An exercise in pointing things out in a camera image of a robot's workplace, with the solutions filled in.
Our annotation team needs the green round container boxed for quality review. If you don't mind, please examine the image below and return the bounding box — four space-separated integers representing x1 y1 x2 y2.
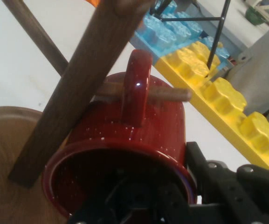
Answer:
245 4 269 26

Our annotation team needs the brown wooden mug tree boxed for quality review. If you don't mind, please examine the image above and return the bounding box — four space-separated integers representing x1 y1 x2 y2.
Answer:
0 0 193 224

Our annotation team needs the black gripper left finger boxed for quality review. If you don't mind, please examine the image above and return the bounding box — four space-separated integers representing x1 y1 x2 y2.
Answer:
69 171 189 224

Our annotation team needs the big yellow toy brick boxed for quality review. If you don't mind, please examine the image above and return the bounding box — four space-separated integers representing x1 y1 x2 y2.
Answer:
154 41 269 170

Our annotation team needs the red speckled mug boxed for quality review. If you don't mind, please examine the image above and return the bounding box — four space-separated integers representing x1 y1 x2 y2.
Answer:
41 49 198 219

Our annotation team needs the big blue toy brick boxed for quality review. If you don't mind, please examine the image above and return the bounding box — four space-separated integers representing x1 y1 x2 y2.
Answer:
129 0 230 70

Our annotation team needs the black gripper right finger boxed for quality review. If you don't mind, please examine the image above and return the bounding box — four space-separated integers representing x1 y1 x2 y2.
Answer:
186 141 269 224

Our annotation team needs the black tripod stand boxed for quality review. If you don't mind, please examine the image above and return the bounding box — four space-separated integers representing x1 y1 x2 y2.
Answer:
159 0 232 68

